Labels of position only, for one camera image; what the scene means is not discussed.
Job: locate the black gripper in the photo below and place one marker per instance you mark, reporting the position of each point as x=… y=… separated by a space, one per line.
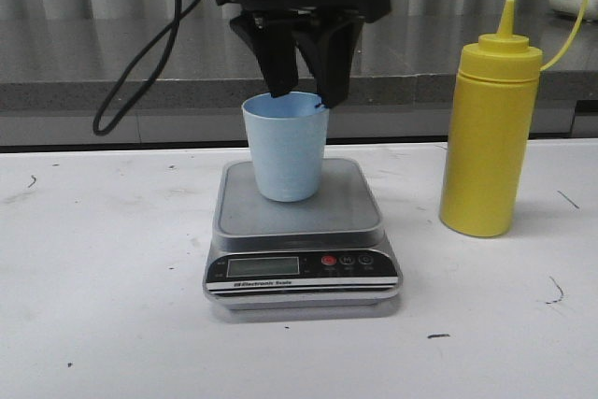
x=326 y=42

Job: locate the silver electronic kitchen scale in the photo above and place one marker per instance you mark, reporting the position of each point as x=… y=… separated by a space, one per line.
x=323 y=257

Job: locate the yellow squeeze bottle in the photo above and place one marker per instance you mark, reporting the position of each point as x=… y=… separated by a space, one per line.
x=492 y=109

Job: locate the light blue plastic cup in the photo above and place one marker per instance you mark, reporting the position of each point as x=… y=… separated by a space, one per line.
x=286 y=136

